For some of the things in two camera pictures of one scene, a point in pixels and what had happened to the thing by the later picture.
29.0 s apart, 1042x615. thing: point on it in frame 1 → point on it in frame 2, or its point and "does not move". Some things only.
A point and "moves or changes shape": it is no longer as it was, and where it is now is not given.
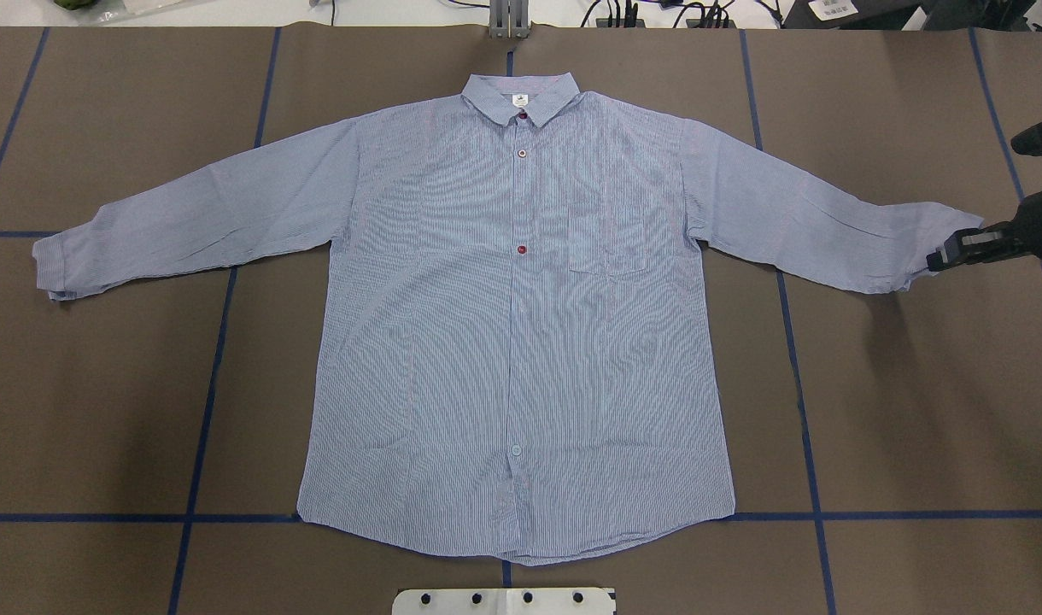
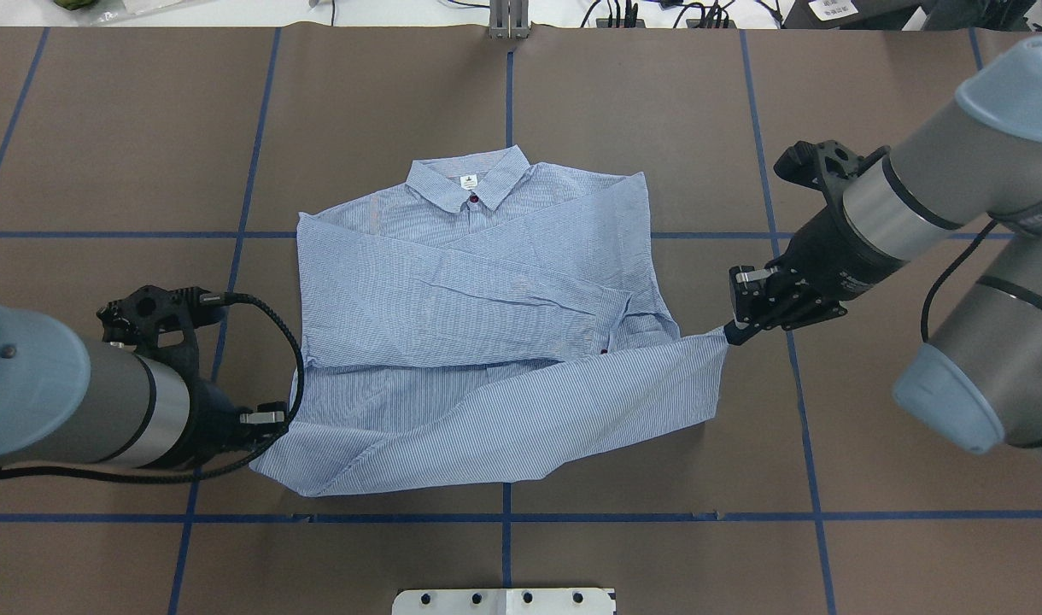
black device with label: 851,14 does not move
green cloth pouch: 74,4 does not move
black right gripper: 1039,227 → 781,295
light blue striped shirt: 510,358 moves or changes shape
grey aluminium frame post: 509,19 does not move
